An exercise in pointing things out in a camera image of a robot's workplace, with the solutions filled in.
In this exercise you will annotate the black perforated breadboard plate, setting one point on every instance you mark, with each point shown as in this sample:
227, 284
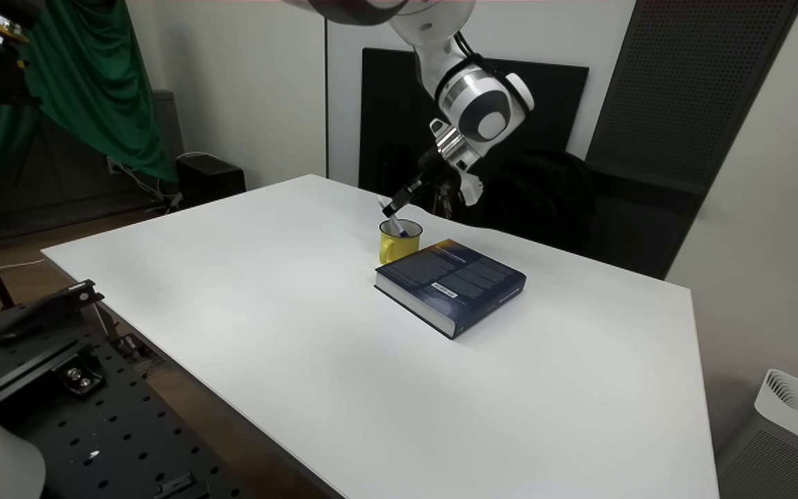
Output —
99, 425

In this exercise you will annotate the large black panel board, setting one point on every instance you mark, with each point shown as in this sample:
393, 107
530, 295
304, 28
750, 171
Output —
530, 178

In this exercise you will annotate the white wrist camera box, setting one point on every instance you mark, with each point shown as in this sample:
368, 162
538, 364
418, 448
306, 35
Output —
473, 189

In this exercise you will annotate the white grey bin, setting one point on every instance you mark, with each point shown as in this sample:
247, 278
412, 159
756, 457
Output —
760, 462

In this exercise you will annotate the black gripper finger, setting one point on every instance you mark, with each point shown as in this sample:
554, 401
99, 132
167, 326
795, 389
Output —
398, 202

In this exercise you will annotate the dark blue hardcover book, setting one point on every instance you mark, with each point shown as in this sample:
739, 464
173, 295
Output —
450, 286

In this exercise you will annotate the white and blue marker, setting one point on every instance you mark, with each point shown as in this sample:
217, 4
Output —
396, 228

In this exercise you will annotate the yellow enamel cup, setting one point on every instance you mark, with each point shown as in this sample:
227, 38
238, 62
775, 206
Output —
393, 249

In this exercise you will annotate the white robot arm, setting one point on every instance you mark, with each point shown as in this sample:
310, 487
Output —
479, 107

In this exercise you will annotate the black table clamp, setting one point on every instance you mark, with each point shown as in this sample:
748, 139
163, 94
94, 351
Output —
35, 317

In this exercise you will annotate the dark grey wall panel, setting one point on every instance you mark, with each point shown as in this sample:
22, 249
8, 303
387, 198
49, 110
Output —
682, 87

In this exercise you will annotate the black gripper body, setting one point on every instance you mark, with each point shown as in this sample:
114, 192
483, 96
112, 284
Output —
437, 182

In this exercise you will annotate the small black speaker box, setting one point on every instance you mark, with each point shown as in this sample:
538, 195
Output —
206, 178

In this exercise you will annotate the green hanging curtain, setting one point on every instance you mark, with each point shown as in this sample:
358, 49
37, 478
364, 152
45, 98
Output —
80, 66

